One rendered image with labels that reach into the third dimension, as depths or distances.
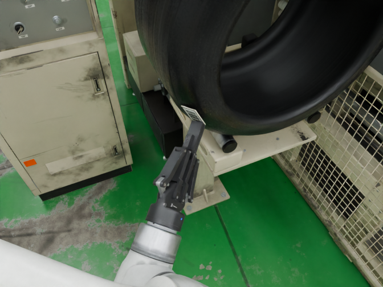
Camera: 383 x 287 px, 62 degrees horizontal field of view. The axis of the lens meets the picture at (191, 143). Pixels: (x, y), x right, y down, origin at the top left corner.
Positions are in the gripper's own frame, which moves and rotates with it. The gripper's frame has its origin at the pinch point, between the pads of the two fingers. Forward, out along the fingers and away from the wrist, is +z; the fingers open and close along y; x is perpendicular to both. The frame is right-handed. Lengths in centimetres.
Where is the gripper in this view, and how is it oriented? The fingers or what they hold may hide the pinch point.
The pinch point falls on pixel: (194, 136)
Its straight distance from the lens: 69.6
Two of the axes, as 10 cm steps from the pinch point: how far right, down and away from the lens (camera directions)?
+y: 4.6, 4.1, 7.9
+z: 3.2, -9.0, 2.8
